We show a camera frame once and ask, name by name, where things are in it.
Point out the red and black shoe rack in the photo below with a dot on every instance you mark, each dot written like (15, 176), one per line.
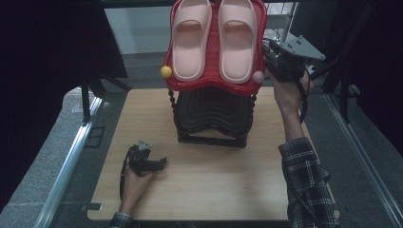
(215, 107)

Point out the person's left hand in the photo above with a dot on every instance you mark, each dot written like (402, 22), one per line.
(136, 190)

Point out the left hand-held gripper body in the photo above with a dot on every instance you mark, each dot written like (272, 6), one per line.
(141, 161)

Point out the black stand leg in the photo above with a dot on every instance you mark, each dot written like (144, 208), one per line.
(344, 98)
(85, 101)

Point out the metal floor rail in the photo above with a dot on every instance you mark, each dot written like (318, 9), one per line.
(364, 161)
(68, 164)

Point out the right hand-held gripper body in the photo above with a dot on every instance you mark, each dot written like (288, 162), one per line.
(291, 60)

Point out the pink slipper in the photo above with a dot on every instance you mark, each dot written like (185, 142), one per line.
(190, 53)
(237, 53)

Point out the person's right hand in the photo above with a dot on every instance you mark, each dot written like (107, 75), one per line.
(288, 95)

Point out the white power strip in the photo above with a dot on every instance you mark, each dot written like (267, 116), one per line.
(313, 68)

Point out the dark curtain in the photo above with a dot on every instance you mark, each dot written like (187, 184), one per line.
(377, 63)
(38, 63)

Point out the white metal stand leg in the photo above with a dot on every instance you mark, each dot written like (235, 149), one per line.
(285, 22)

